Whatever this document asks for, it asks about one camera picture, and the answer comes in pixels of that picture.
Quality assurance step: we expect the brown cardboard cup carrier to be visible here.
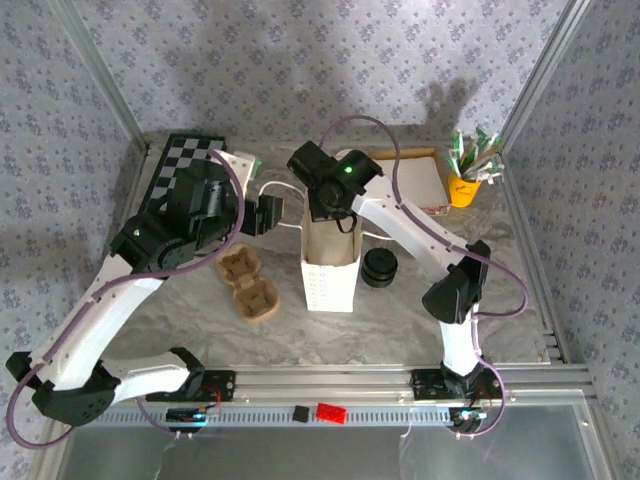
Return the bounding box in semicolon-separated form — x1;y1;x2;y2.
214;243;280;325

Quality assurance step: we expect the white paper takeout bag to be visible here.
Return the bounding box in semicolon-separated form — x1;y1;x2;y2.
259;182;401;314

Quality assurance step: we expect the black grey chessboard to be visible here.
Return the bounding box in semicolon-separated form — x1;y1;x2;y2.
142;132;229;216

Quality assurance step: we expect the black plastic cup lid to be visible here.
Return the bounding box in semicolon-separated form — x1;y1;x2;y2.
366;248;400;275
362;267;396;290

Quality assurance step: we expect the box of white napkins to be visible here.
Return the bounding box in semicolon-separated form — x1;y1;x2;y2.
370;155;446;209

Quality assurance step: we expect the cardboard napkin box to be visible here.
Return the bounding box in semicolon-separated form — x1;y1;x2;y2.
368;147;451;217

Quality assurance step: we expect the yellow paper cup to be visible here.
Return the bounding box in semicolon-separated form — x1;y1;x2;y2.
446;169;484;209

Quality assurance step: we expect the red toy brick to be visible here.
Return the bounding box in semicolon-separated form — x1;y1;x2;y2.
314;402;349;425

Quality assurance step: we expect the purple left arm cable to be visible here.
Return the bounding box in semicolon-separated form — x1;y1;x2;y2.
7;148;249;449

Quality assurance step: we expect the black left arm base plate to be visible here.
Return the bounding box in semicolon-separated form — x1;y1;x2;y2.
144;368;237;404

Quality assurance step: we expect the aluminium mounting rail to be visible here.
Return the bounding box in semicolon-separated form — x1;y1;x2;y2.
54;363;599;407

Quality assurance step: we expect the aluminium frame post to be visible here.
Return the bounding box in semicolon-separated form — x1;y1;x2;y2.
49;0;152;154
499;0;601;149

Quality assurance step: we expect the grey slotted cable duct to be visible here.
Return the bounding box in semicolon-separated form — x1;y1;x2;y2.
94;409;454;429

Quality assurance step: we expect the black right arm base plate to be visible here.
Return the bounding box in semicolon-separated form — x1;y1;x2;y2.
410;368;504;401

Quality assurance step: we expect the grey metal base plate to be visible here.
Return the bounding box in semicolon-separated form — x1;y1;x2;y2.
64;405;609;480

